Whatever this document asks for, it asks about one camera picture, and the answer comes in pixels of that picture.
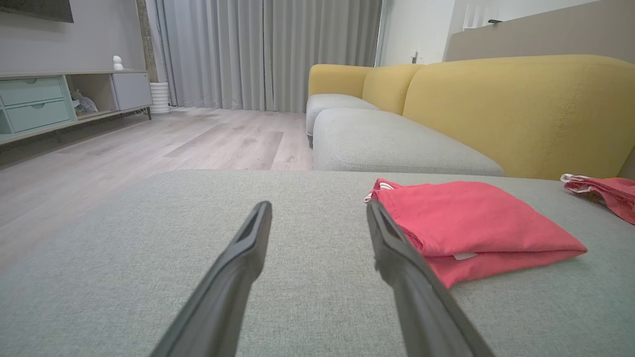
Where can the red and white jersey garment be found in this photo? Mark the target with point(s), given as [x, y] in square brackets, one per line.
[471, 218]

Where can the white upright items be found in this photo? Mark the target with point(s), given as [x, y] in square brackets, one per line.
[474, 17]

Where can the mint green cabinet drawer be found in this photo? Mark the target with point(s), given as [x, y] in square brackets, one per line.
[30, 91]
[37, 115]

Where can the wooden media cabinet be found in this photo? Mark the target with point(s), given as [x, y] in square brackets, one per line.
[94, 82]

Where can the white ribbed cylinder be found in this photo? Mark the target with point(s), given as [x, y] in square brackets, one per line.
[159, 98]

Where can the plain red garment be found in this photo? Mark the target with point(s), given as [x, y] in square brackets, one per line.
[610, 193]

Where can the grey cabinet door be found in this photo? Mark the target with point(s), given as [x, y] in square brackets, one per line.
[131, 90]

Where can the small white device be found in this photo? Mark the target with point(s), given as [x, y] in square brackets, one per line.
[415, 57]

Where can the grey plush toy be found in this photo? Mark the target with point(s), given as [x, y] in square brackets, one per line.
[84, 103]

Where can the grey curtain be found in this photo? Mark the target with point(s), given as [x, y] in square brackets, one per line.
[322, 34]
[213, 49]

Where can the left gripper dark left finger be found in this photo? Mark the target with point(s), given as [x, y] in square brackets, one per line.
[223, 297]

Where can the yellow and grey sofa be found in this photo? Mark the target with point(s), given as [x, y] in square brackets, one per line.
[496, 109]
[149, 248]

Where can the dark wall television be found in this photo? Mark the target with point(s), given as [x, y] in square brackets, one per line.
[34, 9]

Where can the small white figurine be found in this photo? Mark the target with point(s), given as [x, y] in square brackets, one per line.
[118, 63]

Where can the beige low partition panel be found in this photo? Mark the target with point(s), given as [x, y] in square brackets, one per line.
[545, 34]

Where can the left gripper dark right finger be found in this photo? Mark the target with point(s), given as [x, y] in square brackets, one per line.
[421, 307]

